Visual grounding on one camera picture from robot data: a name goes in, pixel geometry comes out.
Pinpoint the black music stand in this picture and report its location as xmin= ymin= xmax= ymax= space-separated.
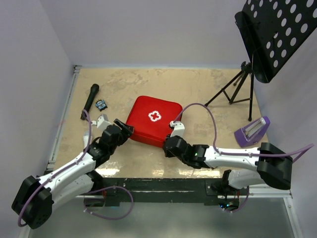
xmin=204 ymin=0 xmax=317 ymax=122

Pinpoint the black microphone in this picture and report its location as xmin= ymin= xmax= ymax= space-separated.
xmin=84 ymin=84 xmax=100 ymax=113

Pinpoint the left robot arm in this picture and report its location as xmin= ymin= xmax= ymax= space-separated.
xmin=11 ymin=119 xmax=134 ymax=229

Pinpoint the blue owl toy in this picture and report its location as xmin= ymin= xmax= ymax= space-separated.
xmin=95 ymin=99 xmax=108 ymax=111

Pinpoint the aluminium left rail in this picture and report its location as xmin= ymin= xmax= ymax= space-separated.
xmin=44 ymin=65 xmax=82 ymax=175

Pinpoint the white microphone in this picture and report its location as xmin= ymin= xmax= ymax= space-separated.
xmin=83 ymin=131 xmax=91 ymax=148

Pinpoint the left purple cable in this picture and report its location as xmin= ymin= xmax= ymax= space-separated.
xmin=17 ymin=110 xmax=134 ymax=228

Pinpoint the aluminium rail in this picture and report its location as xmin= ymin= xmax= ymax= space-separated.
xmin=45 ymin=175 xmax=290 ymax=203
xmin=44 ymin=65 xmax=82 ymax=175

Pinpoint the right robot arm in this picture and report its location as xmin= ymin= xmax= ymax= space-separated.
xmin=163 ymin=121 xmax=293 ymax=195

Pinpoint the aluminium front rail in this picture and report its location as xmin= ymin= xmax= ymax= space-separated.
xmin=45 ymin=175 xmax=290 ymax=203

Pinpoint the purple box device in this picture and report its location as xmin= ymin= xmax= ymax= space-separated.
xmin=234 ymin=116 xmax=270 ymax=148

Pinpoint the red medicine kit case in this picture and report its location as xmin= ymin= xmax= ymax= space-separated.
xmin=126 ymin=96 xmax=183 ymax=148

